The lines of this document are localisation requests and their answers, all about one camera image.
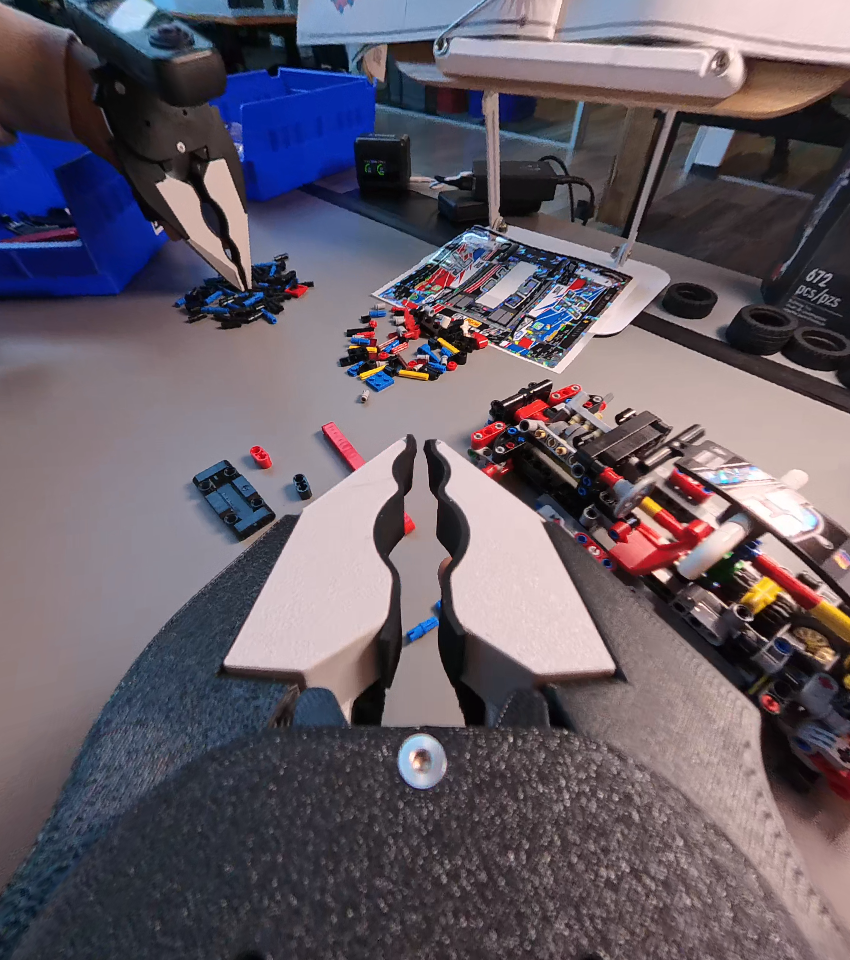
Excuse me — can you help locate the pile of mixed toy bricks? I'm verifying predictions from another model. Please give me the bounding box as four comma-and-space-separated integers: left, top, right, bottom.
338, 303, 489, 396

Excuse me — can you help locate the labelled blue storage bin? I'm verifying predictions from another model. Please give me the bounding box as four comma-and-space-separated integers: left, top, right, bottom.
0, 135, 171, 301

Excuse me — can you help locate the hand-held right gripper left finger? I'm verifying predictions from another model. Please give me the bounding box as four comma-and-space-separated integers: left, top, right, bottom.
222, 433, 418, 714

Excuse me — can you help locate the long red toy beam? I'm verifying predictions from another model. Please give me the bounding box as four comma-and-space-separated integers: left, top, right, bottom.
321, 421, 417, 537

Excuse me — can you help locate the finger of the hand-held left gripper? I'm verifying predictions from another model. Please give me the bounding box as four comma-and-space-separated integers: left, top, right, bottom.
196, 153, 255, 292
155, 176, 246, 292

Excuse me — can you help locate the black cable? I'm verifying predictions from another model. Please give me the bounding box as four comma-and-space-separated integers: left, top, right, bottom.
537, 153, 598, 226

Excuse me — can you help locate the instruction booklet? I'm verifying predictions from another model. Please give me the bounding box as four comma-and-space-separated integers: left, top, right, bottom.
296, 0, 850, 76

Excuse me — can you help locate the wooden leg table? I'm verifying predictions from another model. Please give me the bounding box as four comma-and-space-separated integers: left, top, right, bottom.
590, 105, 850, 252

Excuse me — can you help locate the small black power adapter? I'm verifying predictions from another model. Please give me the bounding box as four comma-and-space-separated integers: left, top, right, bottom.
436, 187, 489, 224

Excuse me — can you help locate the partly built toy car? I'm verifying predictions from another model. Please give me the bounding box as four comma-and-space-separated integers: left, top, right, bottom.
467, 378, 850, 826

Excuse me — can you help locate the black toy panel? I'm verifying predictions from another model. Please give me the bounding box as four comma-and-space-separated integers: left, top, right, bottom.
192, 459, 277, 541

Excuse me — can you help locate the person's left forearm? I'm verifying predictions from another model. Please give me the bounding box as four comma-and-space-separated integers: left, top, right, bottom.
0, 0, 107, 151

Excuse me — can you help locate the black power bank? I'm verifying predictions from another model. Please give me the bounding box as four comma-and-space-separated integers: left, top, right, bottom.
353, 133, 412, 198

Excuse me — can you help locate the holographic sticker sheet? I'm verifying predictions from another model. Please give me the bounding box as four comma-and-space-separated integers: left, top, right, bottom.
371, 225, 633, 374

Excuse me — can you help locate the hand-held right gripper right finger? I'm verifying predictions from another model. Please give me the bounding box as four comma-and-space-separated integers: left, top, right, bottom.
423, 438, 618, 714

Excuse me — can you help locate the person's left hand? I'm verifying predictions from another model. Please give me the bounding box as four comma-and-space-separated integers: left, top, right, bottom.
65, 41, 126, 170

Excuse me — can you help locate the pile of blue black pins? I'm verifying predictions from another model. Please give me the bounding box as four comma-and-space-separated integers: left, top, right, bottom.
173, 252, 317, 331

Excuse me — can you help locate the white book stand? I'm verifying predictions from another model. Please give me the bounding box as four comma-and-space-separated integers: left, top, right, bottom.
361, 33, 850, 339

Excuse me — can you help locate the heap of large toy parts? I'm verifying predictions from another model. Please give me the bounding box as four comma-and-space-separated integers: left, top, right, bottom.
0, 204, 84, 247

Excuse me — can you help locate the black toy set box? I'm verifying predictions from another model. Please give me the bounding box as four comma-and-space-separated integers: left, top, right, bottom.
761, 71, 850, 346

